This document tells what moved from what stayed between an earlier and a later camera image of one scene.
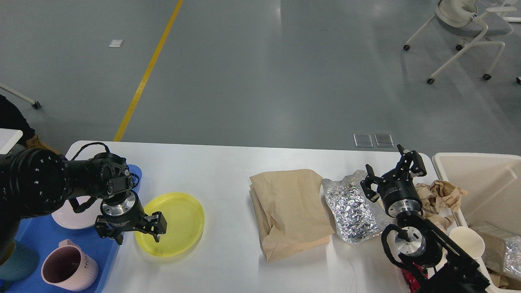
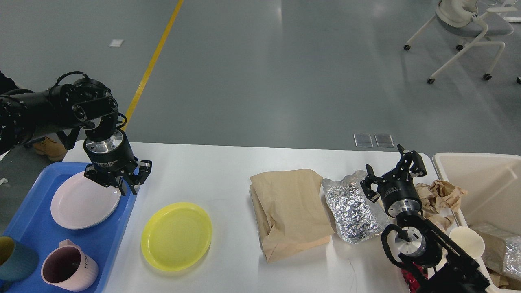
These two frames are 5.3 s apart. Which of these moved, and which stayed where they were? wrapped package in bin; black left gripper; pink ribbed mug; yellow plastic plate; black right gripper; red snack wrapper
Moved: black left gripper; yellow plastic plate
Stayed: red snack wrapper; wrapped package in bin; black right gripper; pink ribbed mug
